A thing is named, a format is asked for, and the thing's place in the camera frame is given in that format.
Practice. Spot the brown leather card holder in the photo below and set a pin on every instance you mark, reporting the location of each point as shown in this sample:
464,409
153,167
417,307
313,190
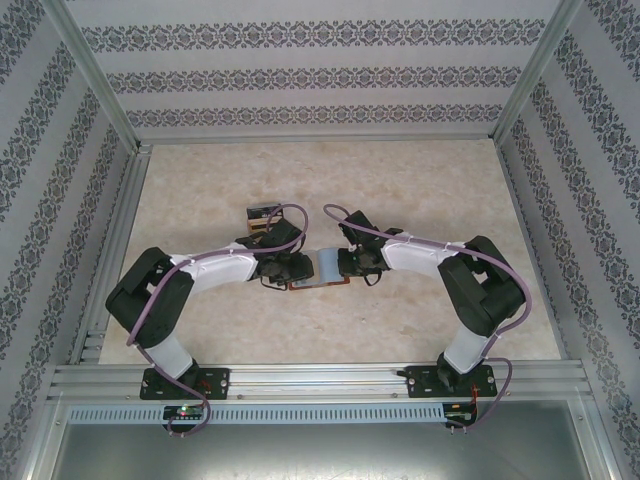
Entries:
329,267

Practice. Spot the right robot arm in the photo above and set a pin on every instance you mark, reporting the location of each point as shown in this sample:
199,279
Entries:
480,295

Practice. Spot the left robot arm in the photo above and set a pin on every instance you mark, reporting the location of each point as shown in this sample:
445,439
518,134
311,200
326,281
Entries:
150,310

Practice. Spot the clear acrylic card stand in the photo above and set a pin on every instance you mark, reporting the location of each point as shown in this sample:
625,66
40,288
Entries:
252,222

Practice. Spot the left circuit board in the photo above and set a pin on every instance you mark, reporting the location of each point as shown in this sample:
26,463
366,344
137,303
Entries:
184,412

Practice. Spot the circuit board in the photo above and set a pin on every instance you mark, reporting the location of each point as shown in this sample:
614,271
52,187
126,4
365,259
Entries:
184,412
460,412

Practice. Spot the right circuit board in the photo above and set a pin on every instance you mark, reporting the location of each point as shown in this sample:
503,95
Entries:
460,412

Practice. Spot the grey metal shelf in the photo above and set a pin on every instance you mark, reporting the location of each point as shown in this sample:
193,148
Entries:
320,455

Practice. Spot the aluminium mounting rail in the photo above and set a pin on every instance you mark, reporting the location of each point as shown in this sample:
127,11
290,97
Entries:
320,382

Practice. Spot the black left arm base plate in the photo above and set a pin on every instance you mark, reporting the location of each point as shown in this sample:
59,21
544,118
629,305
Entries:
220,384

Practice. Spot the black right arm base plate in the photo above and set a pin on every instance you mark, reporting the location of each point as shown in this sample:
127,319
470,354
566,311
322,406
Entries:
422,382

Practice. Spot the aluminium side rail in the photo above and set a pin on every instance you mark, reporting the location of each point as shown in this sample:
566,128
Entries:
115,250

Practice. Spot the aluminium frame post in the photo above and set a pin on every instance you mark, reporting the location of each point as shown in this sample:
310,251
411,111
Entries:
535,75
95,75

